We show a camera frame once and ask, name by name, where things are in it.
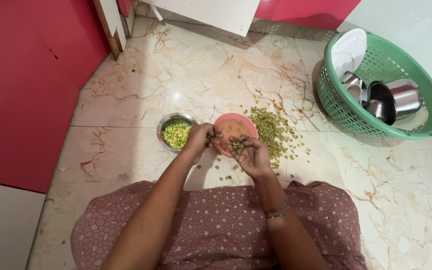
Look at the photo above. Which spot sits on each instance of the white appliance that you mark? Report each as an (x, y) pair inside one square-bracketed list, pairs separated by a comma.
[(407, 26)]

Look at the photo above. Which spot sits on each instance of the steel cup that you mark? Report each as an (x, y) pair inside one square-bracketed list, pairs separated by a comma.
[(352, 87)]

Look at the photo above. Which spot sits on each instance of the person's right hand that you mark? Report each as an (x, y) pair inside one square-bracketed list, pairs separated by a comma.
[(254, 157)]

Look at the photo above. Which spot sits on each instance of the heap of peeled green beans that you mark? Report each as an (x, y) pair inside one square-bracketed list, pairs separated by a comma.
[(176, 135)]

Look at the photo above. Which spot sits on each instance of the green plastic basket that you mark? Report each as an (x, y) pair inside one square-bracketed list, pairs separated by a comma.
[(381, 86)]

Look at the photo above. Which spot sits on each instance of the small steel tumbler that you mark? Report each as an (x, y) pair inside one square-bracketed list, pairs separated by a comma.
[(375, 109)]

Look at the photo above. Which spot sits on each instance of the small steel bowl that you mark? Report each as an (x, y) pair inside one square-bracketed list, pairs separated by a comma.
[(175, 132)]

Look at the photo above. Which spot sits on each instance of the white cabinet door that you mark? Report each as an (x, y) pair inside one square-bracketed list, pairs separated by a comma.
[(208, 13)]

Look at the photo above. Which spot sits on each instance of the person's left fingers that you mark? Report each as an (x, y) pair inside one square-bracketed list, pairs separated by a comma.
[(213, 132)]

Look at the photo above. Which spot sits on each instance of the pile of bean skins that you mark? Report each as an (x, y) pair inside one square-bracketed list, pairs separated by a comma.
[(276, 131)]

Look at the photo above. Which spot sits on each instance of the pink plastic bowl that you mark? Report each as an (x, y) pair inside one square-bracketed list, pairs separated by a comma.
[(234, 129)]

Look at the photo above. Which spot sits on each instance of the pink patterned dress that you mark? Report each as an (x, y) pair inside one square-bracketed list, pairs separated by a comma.
[(216, 228)]

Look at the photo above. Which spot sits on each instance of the large steel pot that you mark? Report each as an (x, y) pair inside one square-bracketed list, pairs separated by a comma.
[(405, 98)]

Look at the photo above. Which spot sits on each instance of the wooden door frame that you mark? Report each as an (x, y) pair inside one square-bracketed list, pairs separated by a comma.
[(108, 26)]

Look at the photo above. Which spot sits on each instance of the handful of unpeeled beans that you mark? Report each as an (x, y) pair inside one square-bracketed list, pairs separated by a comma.
[(238, 147)]

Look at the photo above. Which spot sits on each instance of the white plate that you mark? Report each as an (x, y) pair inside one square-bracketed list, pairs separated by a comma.
[(348, 50)]

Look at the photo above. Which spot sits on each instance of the person's left hand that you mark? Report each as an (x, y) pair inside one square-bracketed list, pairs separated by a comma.
[(198, 139)]

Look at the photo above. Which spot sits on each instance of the thin bangles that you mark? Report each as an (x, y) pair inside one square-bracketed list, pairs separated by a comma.
[(278, 210)]

